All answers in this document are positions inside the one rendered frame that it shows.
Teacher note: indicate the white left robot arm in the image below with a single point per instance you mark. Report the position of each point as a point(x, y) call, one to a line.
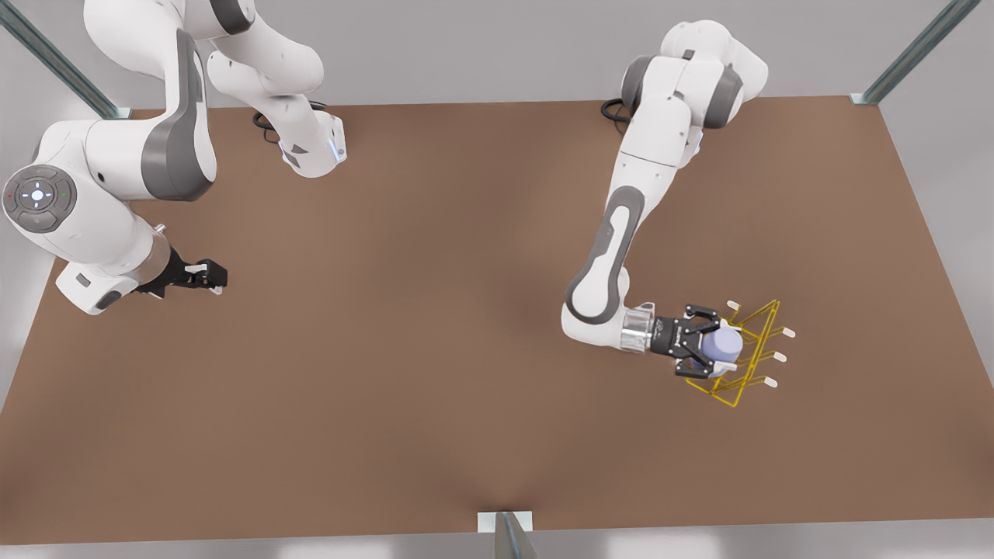
point(660, 140)

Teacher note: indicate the lavender cup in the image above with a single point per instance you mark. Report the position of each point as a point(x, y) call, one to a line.
point(722, 344)

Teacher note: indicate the silver frame post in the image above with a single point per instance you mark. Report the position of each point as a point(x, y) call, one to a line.
point(62, 62)
point(908, 54)
point(509, 536)

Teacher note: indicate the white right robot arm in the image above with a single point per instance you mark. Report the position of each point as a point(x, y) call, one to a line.
point(116, 155)

